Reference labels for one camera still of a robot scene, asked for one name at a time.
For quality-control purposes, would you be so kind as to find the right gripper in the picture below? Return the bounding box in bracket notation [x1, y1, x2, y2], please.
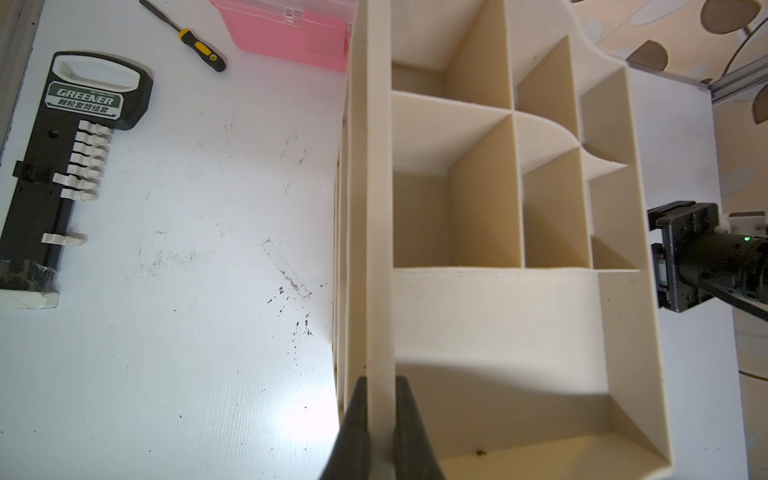
[647, 201, 767, 313]

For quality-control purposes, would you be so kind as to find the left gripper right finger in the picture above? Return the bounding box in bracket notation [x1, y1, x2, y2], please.
[393, 376, 445, 480]

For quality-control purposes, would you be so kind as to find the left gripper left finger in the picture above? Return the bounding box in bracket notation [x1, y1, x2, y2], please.
[319, 376, 371, 480]

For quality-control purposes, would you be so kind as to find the beige drawer organizer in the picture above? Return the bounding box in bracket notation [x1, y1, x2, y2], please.
[332, 1, 674, 479]

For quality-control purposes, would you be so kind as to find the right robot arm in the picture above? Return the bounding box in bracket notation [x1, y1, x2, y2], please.
[647, 201, 767, 321]

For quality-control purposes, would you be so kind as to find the yellow black screwdriver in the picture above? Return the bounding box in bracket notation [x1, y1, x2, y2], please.
[139, 0, 227, 73]

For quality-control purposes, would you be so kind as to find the pink plastic toolbox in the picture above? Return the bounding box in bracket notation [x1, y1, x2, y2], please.
[211, 0, 356, 72]

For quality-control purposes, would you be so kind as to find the aluminium frame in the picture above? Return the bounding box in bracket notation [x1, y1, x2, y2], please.
[708, 56, 767, 104]

